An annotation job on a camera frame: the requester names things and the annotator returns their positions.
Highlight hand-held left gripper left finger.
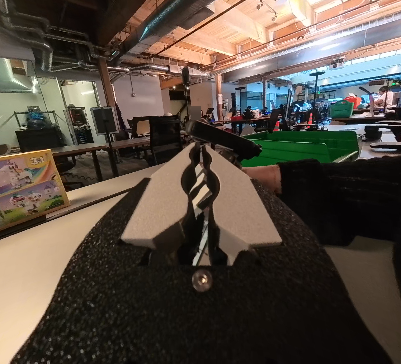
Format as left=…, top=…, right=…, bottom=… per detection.
left=120, top=143, right=202, bottom=258

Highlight black mesh office chair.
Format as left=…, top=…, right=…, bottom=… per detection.
left=147, top=116, right=187, bottom=166

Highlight brown wooden desk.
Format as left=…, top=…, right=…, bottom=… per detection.
left=50, top=136, right=157, bottom=183

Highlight small black box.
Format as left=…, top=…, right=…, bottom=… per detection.
left=364, top=124, right=383, bottom=141

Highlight black tool cabinet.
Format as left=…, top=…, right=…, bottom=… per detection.
left=67, top=106, right=94, bottom=145

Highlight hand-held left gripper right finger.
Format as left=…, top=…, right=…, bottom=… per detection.
left=202, top=145, right=283, bottom=266

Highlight dark storage rack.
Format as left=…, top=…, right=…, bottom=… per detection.
left=14, top=106, right=68, bottom=155

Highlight green fabric tote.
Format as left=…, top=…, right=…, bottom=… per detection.
left=329, top=100, right=355, bottom=119

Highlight framed sign on stand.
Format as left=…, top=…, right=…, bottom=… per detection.
left=90, top=106, right=121, bottom=180

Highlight green plastic bin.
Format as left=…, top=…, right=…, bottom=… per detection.
left=240, top=130, right=360, bottom=168

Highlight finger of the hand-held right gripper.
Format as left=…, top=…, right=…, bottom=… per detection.
left=194, top=168, right=217, bottom=214

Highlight black floor lamp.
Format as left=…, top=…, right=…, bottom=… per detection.
left=308, top=71, right=327, bottom=111

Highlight person's right hand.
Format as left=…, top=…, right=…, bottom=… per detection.
left=241, top=164, right=282, bottom=195

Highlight dark spiral ventilation duct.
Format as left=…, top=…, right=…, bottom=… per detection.
left=138, top=0, right=234, bottom=42

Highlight silver insulated duct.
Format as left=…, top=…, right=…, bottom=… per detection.
left=200, top=42, right=376, bottom=78

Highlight yellow lego set box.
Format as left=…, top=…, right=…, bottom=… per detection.
left=0, top=149, right=71, bottom=231

